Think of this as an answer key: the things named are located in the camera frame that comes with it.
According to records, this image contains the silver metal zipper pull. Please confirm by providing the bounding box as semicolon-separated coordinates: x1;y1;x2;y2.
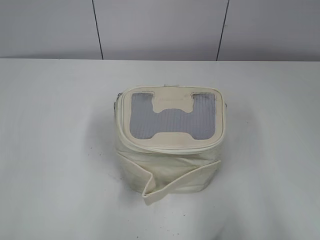
113;100;118;112

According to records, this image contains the cream fabric zipper bag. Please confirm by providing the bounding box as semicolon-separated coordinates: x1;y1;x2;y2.
114;85;226;205

